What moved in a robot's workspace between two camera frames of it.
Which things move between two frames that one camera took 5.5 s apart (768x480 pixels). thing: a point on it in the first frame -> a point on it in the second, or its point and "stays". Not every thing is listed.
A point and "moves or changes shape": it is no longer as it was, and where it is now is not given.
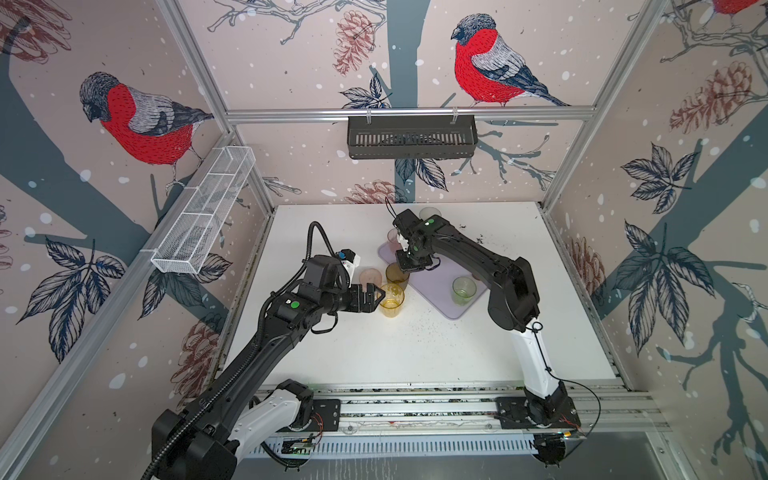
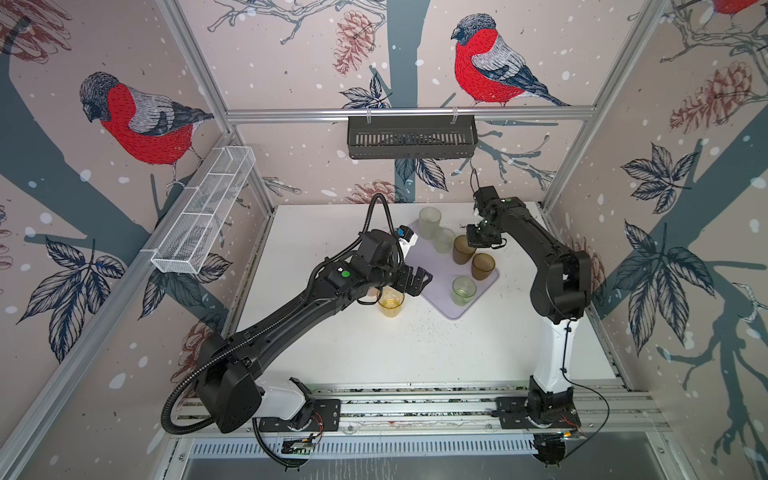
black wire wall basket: [411, 139] stays
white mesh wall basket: [190, 239] stays
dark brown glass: [394, 274] moves or changes shape
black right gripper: [405, 265] -> [473, 239]
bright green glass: [463, 291] stays
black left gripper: [370, 303] -> [417, 284]
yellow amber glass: [391, 305] stays
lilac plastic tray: [434, 283] stays
